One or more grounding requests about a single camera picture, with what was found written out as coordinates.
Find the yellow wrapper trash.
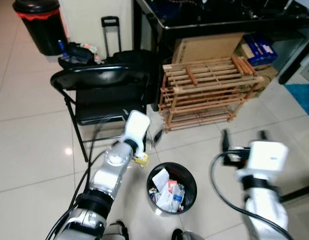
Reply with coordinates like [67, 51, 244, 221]
[133, 152, 151, 168]

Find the white crumpled paper trash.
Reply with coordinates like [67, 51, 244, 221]
[152, 168, 170, 193]

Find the small round black waste bin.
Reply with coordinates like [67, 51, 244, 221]
[146, 162, 198, 215]

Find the clear plastic bottle trash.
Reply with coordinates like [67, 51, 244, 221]
[170, 184, 186, 211]

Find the tall black bin red band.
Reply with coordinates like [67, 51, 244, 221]
[12, 0, 68, 56]

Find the wooden slatted shoe rack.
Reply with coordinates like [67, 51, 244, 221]
[158, 54, 266, 133]

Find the blue floor mat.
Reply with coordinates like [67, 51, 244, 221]
[284, 83, 309, 122]

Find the black folding chair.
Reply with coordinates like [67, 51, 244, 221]
[50, 63, 151, 163]

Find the black floor bar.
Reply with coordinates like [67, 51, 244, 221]
[278, 184, 309, 204]

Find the short loose wooden stick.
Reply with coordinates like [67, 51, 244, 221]
[185, 66, 199, 86]

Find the bundle of wooden sticks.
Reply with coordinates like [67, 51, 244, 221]
[231, 54, 257, 76]

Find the blue printed box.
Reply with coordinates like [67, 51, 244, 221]
[242, 32, 279, 66]

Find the grey left robot foot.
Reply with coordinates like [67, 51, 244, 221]
[101, 221, 130, 240]

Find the grey robot foot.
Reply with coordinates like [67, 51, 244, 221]
[171, 228, 206, 240]
[101, 221, 130, 240]

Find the grey right robot foot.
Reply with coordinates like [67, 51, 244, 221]
[171, 228, 206, 240]

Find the brown cardboard box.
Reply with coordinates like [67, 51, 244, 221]
[171, 32, 246, 65]

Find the black bag with clutter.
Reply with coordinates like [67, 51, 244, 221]
[58, 40, 101, 69]

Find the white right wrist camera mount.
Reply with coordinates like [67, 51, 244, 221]
[235, 141, 290, 184]

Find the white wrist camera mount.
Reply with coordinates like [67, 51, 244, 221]
[123, 110, 152, 154]
[235, 141, 290, 184]

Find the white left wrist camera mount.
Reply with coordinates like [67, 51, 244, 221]
[123, 110, 152, 154]

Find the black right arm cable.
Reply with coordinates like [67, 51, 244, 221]
[210, 149, 296, 240]

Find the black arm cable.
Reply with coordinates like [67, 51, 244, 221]
[210, 149, 296, 240]
[46, 114, 126, 240]

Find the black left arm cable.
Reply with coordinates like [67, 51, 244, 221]
[46, 114, 126, 240]

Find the black suitcase with handle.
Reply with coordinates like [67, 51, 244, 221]
[100, 16, 156, 76]

